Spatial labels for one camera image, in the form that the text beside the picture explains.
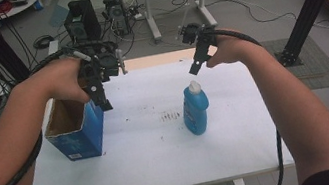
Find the person's right hand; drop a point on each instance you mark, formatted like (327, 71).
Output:
(232, 47)

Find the open-sided computer tower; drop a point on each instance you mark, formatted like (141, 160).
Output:
(116, 11)

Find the round white table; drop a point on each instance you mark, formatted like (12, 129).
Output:
(19, 6)

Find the blue plastic bottle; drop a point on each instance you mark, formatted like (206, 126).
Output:
(196, 111)

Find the grey floor mat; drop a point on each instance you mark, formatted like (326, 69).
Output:
(316, 63)

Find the white paper sheet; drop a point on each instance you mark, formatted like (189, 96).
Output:
(157, 161)

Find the person's left hand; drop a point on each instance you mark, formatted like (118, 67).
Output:
(55, 80)

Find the black computer tower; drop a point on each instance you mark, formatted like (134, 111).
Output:
(84, 18)

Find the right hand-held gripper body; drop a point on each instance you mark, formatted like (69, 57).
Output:
(194, 33)

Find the blue cardboard box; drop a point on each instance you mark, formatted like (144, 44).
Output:
(82, 138)

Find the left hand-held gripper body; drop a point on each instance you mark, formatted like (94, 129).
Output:
(106, 61)

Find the white power strip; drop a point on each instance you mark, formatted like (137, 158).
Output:
(139, 16)

